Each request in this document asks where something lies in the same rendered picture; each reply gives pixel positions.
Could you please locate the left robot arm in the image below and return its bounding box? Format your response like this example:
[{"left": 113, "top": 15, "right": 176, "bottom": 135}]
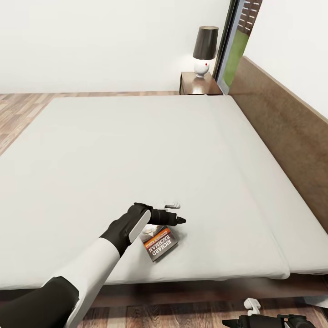
[{"left": 0, "top": 200, "right": 186, "bottom": 328}]

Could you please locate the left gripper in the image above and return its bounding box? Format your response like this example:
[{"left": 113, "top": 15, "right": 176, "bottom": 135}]
[{"left": 156, "top": 210, "right": 186, "bottom": 226}]

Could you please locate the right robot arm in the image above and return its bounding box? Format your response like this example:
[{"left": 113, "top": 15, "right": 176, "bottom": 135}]
[{"left": 222, "top": 298, "right": 316, "bottom": 328}]

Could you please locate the hardback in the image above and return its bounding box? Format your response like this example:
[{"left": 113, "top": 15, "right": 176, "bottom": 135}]
[{"left": 139, "top": 224, "right": 178, "bottom": 263}]

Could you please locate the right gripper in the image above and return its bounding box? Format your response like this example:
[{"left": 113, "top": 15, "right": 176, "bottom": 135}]
[{"left": 222, "top": 314, "right": 269, "bottom": 328}]

